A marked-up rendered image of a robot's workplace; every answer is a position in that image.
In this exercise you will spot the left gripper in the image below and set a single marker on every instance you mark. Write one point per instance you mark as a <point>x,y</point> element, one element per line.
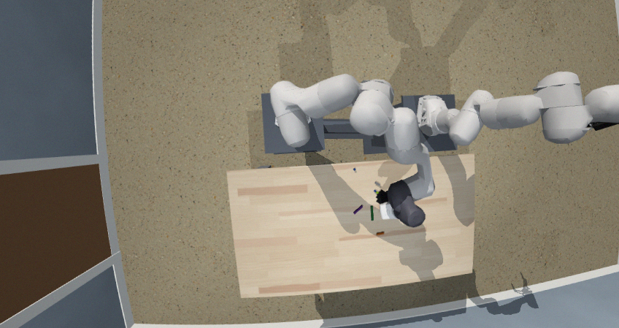
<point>600,125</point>

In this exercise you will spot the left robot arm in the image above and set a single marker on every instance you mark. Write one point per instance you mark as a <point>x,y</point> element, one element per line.
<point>558,101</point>

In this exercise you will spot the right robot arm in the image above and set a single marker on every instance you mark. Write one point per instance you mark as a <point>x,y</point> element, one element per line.
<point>372,114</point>

